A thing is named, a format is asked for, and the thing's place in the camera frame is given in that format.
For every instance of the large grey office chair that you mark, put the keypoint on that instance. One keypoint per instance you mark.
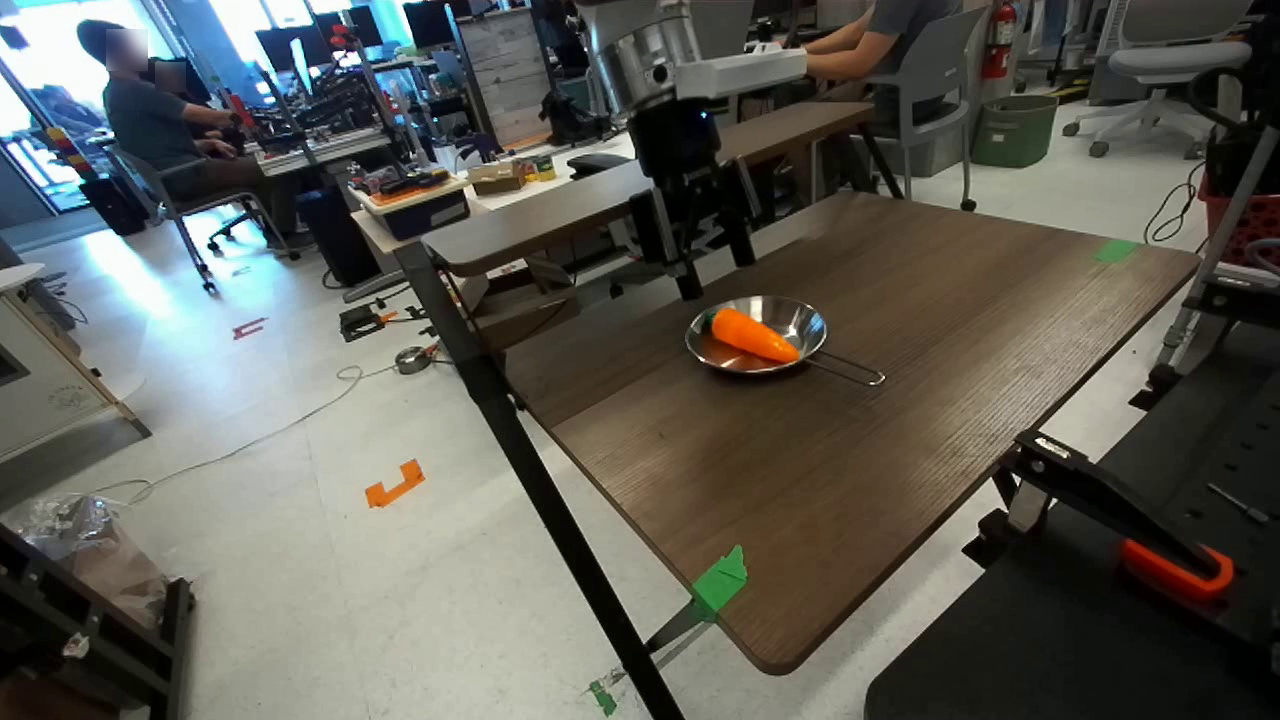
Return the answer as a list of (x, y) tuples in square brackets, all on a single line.
[(1183, 60)]

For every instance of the red fire extinguisher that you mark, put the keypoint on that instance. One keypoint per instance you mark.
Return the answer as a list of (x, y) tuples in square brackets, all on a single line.
[(996, 42)]

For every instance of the white drawer cabinet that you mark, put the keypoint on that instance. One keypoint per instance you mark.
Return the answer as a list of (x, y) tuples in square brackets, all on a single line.
[(505, 81)]

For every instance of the green tape piece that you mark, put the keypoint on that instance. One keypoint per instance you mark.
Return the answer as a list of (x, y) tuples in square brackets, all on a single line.
[(602, 696), (1119, 250), (722, 582)]

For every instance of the person in grey shirt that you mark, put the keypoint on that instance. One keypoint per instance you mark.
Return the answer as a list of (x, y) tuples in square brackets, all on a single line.
[(904, 23)]

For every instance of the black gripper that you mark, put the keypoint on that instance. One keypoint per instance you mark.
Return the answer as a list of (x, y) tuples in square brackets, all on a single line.
[(682, 154)]

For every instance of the black power adapter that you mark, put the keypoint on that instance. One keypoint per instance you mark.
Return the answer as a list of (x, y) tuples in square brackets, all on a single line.
[(361, 321)]

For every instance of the clear plastic bag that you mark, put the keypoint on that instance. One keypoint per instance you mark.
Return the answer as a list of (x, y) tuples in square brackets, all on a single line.
[(65, 523)]

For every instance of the small steel frying pan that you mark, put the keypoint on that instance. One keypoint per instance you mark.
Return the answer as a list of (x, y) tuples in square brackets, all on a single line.
[(801, 321)]

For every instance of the black cart frame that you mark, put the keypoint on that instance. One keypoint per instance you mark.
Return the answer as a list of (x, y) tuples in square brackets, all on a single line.
[(123, 642)]

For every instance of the person in dark teal shirt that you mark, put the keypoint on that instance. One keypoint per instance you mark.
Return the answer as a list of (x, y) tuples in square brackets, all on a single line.
[(153, 122)]

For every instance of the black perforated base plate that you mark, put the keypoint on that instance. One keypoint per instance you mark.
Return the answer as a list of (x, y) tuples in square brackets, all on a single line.
[(1066, 642)]

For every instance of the black stand frame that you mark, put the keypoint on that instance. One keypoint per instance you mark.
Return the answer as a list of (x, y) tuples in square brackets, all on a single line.
[(1241, 315)]

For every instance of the grey visitor chair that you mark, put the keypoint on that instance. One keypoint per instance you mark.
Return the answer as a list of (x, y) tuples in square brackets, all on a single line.
[(933, 102)]

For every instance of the orange carrot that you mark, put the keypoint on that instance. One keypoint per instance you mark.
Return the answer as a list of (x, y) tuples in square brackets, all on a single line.
[(750, 333)]

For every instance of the green bin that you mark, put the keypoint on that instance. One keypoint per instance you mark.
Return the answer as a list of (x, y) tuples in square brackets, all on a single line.
[(1012, 135)]

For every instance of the black bag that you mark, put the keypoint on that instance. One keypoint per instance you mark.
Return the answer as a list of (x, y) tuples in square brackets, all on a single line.
[(113, 204)]

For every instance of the white low cabinet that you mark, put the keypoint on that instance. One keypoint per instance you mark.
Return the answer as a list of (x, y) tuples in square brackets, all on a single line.
[(44, 374)]

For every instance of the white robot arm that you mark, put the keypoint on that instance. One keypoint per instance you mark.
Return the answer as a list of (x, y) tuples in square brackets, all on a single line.
[(644, 64)]

